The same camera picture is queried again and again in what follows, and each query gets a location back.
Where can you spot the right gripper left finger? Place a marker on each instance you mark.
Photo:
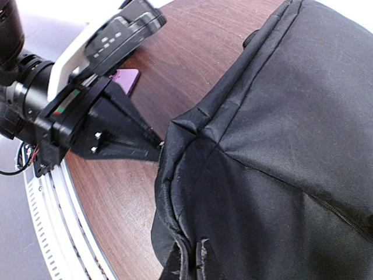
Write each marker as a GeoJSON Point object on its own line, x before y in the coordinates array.
{"type": "Point", "coordinates": [177, 264]}

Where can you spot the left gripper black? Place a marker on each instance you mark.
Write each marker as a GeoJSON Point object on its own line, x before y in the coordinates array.
{"type": "Point", "coordinates": [92, 128]}

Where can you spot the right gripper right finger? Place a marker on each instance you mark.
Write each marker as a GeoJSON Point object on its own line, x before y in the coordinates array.
{"type": "Point", "coordinates": [207, 265]}

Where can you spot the pink smartphone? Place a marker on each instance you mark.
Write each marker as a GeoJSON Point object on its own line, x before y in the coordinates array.
{"type": "Point", "coordinates": [126, 78]}

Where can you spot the black student backpack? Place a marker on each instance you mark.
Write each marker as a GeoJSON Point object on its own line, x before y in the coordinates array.
{"type": "Point", "coordinates": [274, 164]}

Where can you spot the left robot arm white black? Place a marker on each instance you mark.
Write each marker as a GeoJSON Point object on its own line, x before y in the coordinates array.
{"type": "Point", "coordinates": [24, 79]}

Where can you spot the front aluminium rail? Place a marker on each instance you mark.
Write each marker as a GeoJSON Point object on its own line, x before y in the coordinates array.
{"type": "Point", "coordinates": [68, 245]}

